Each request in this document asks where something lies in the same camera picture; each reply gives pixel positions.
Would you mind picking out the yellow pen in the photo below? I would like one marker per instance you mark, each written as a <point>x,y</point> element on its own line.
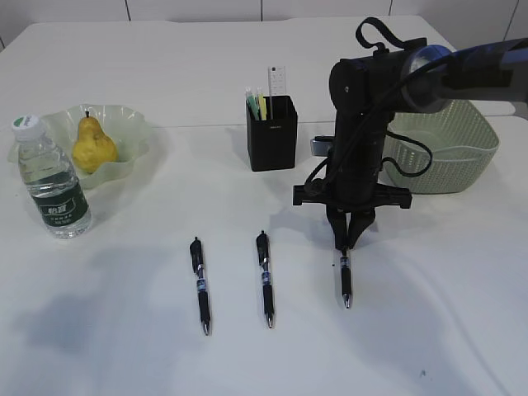
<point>261,104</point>

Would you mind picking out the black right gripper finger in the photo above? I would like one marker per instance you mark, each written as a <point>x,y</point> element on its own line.
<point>359,222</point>
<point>338,222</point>

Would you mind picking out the transparent plastic ruler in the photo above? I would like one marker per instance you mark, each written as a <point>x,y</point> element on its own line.
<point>276,84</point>

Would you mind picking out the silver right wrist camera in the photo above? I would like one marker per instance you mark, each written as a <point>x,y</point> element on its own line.
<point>321,145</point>

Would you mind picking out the yellow pear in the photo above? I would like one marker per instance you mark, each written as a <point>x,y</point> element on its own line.
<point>93,146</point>

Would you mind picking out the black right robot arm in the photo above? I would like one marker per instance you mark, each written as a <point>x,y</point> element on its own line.
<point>401,76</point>

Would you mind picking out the clear water bottle green label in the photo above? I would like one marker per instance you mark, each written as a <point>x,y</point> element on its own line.
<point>50,179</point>

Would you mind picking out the green wavy glass plate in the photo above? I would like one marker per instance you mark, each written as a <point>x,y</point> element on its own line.
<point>126,127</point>

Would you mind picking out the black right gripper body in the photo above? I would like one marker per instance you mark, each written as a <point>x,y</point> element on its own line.
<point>348,194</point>

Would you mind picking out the mint green pen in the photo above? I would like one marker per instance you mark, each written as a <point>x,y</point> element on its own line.
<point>252,103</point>

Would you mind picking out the black square pen holder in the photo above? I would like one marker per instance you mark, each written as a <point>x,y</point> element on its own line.
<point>271,144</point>

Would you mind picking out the green plastic woven basket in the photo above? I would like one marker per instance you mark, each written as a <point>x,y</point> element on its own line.
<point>462,143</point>

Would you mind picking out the black gel pen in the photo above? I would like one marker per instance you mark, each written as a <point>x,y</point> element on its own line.
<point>198,266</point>
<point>263,252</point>
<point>346,280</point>

